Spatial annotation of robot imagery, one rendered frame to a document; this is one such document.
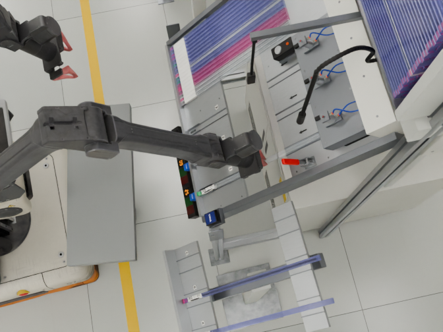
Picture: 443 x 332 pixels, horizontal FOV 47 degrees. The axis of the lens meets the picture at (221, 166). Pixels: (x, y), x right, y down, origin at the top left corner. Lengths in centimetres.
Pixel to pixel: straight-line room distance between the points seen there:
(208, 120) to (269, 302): 99
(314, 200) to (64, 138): 106
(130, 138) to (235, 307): 142
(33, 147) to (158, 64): 176
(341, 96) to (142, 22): 174
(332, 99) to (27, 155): 75
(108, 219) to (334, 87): 95
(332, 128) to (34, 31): 82
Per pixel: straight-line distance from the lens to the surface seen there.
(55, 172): 232
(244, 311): 237
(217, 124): 169
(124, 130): 108
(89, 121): 104
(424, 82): 99
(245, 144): 130
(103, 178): 191
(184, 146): 120
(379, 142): 132
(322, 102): 136
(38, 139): 103
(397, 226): 255
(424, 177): 196
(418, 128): 114
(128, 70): 275
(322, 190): 185
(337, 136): 132
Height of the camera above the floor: 238
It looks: 72 degrees down
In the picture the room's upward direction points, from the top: 3 degrees counter-clockwise
